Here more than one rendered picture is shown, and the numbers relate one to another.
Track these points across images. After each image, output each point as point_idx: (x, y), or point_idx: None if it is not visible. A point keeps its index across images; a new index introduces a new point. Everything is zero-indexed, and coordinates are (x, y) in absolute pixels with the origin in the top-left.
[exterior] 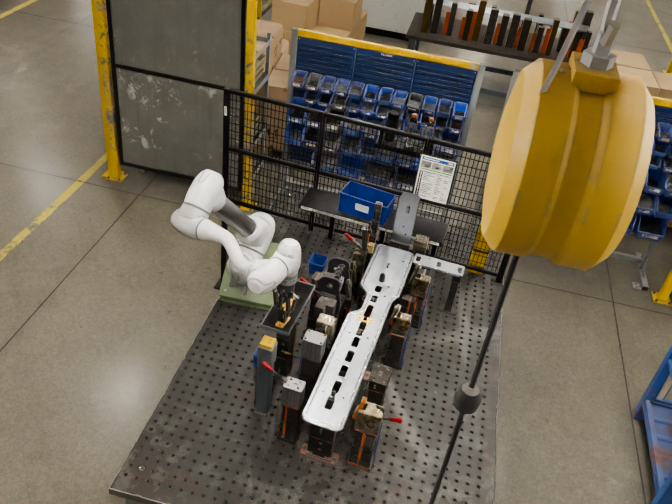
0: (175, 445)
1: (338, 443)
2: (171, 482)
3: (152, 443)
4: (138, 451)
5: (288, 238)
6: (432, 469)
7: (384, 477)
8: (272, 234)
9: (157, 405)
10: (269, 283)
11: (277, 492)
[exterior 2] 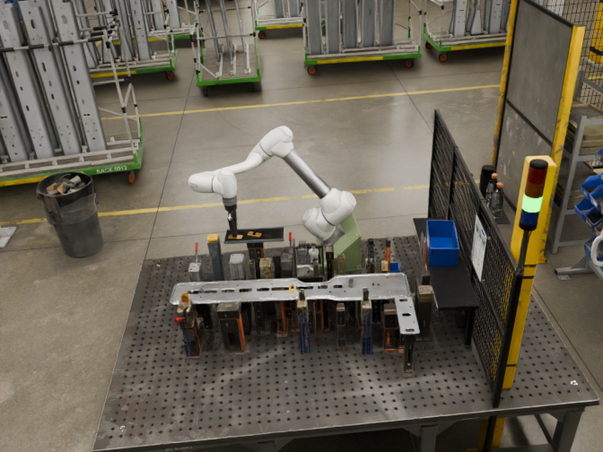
0: (179, 270)
1: (205, 337)
2: (152, 278)
3: (178, 262)
4: (170, 259)
5: (230, 169)
6: (199, 395)
7: (182, 369)
8: (341, 211)
9: (206, 254)
10: (192, 183)
11: (155, 320)
